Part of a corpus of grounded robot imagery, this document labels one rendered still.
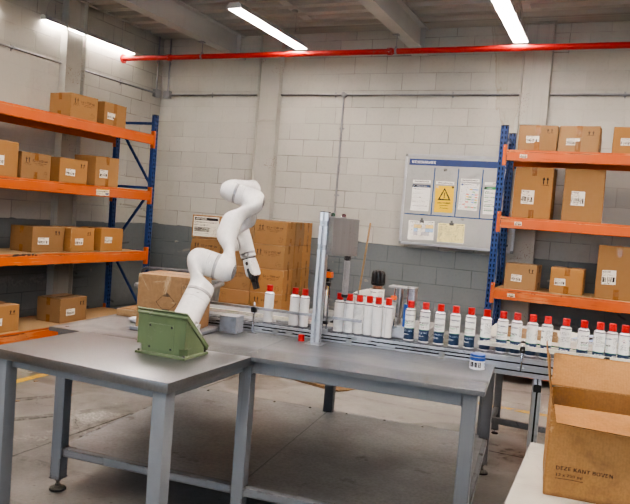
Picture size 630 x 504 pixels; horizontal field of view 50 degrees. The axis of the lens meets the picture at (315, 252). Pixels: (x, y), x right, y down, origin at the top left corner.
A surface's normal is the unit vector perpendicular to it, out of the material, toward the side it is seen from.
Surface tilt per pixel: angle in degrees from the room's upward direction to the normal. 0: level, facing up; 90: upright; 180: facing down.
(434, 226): 90
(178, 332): 90
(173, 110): 90
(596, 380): 38
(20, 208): 90
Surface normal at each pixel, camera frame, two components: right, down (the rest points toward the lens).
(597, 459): -0.30, 0.03
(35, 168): 0.91, 0.10
